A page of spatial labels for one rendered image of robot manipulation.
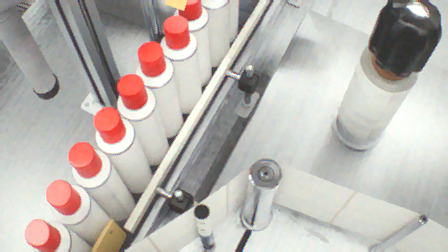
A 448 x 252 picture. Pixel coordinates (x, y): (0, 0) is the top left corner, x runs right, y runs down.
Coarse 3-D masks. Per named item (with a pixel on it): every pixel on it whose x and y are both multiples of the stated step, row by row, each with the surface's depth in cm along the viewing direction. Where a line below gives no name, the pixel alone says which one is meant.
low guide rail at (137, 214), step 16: (256, 16) 80; (240, 32) 78; (240, 48) 78; (224, 64) 75; (208, 96) 72; (192, 112) 71; (192, 128) 71; (176, 144) 69; (160, 176) 66; (144, 192) 65; (144, 208) 65; (128, 224) 63
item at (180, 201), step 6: (156, 192) 66; (162, 192) 66; (168, 192) 66; (174, 192) 62; (180, 192) 62; (186, 192) 65; (168, 198) 65; (174, 198) 64; (180, 198) 62; (186, 198) 64; (192, 198) 65; (168, 204) 65; (174, 204) 64; (180, 204) 64; (186, 204) 64; (174, 210) 65; (180, 210) 64; (186, 210) 64
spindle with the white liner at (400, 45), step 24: (408, 0) 48; (384, 24) 49; (408, 24) 46; (432, 24) 46; (384, 48) 50; (408, 48) 48; (432, 48) 48; (360, 72) 58; (384, 72) 55; (408, 72) 51; (360, 96) 60; (384, 96) 57; (336, 120) 73; (360, 120) 64; (384, 120) 63; (360, 144) 71
